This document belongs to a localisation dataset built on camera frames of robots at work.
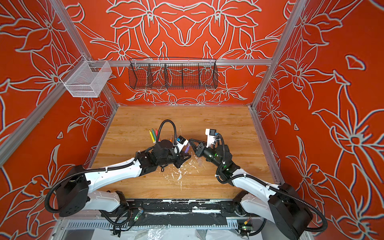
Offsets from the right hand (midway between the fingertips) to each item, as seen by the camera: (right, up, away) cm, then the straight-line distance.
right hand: (186, 142), depth 72 cm
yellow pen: (-25, -1, +28) cm, 38 cm away
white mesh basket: (-64, +37, +20) cm, 77 cm away
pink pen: (-22, +1, +29) cm, 36 cm away
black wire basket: (-10, +43, +28) cm, 52 cm away
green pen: (-23, 0, +29) cm, 37 cm away
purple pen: (0, -4, +1) cm, 4 cm away
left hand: (+2, -7, +4) cm, 9 cm away
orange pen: (-7, +2, -7) cm, 10 cm away
